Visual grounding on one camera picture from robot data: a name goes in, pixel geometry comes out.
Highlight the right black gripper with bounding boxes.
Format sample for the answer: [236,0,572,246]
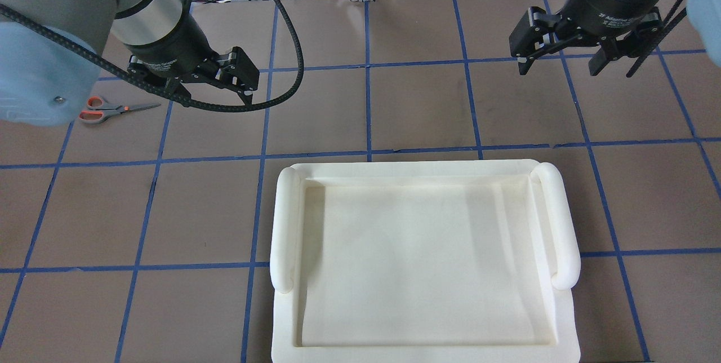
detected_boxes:
[509,0,662,76]

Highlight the white plastic tray cabinet top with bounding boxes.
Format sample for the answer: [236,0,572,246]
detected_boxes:
[269,158,580,362]

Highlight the orange grey handled scissors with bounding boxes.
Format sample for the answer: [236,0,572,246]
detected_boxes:
[78,96,161,125]

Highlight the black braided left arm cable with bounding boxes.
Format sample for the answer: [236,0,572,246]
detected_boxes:
[0,0,305,113]

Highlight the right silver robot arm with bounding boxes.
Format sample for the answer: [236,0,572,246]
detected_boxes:
[508,0,719,78]

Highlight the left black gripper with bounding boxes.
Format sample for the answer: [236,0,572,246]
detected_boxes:
[126,12,260,107]

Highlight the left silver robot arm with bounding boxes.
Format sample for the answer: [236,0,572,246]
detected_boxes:
[2,0,260,126]

